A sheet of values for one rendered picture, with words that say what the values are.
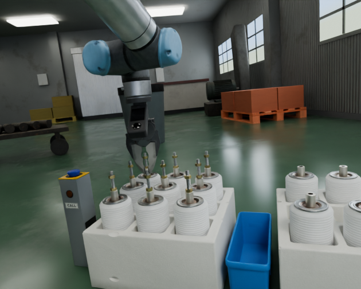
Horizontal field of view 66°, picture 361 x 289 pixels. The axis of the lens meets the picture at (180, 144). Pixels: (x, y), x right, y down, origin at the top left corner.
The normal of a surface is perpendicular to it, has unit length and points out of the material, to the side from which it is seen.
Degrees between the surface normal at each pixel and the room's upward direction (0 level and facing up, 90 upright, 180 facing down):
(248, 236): 88
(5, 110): 90
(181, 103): 90
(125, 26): 140
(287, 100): 90
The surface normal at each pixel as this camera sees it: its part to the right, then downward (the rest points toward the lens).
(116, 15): 0.24, 0.85
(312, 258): -0.31, 0.20
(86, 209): 0.95, -0.04
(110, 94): 0.11, 0.17
